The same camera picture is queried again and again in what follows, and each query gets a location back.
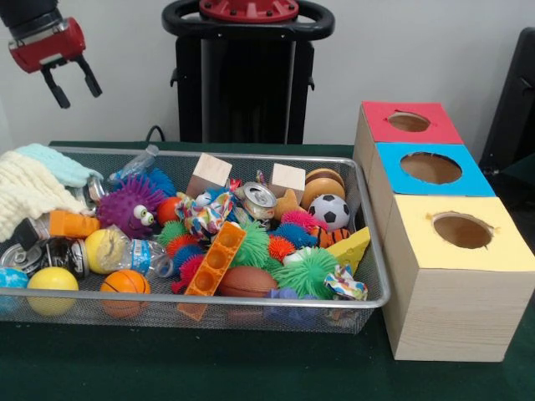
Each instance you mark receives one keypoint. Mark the small wooden block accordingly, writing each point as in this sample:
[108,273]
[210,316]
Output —
[288,177]

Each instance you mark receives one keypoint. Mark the blue spiky ball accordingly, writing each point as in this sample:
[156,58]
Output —
[163,179]

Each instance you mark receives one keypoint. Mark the purple spiky toy with eyes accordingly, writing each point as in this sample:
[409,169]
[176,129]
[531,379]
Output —
[123,206]

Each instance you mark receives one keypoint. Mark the dark green tablecloth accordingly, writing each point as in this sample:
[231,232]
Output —
[251,367]

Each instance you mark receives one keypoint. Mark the clear water bottle blue label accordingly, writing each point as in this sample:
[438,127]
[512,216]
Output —
[138,252]

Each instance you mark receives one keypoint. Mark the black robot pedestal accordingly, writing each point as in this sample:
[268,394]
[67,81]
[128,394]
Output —
[246,92]

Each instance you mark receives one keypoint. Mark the crushed silver can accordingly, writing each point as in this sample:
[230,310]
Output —
[259,199]

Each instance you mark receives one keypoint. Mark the silver mesh bin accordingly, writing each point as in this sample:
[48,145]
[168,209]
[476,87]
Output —
[251,321]

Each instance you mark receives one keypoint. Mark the orange plastic block with holes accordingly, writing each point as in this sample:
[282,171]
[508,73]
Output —
[214,259]

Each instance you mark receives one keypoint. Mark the shiny dented silver can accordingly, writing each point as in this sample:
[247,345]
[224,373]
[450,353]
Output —
[95,190]

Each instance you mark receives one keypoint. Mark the green spiky ball with eyes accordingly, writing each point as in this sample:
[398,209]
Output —
[305,273]

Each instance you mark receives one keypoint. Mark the large wooden block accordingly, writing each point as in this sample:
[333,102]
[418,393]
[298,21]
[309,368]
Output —
[209,171]

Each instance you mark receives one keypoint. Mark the toy hamburger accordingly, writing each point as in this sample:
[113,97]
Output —
[322,184]

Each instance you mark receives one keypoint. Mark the yellow ball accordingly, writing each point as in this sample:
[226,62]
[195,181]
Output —
[53,284]

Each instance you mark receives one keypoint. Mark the small soccer ball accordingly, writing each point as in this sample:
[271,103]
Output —
[329,211]

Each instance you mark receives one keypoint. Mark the black monitor on stand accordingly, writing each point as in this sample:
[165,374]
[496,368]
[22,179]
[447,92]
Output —
[514,117]

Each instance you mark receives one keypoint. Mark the wooden box with three holes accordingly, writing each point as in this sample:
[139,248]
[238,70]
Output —
[451,313]

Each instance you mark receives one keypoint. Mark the cream waffle cloth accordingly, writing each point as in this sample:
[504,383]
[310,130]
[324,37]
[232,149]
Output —
[29,188]

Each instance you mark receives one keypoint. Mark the light blue waffle cloth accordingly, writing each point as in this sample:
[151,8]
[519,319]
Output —
[62,167]

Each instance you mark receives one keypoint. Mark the small orange basketball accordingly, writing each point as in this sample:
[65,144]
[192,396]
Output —
[124,284]

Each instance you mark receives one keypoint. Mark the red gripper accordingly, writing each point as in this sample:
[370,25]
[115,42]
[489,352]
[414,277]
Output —
[50,48]

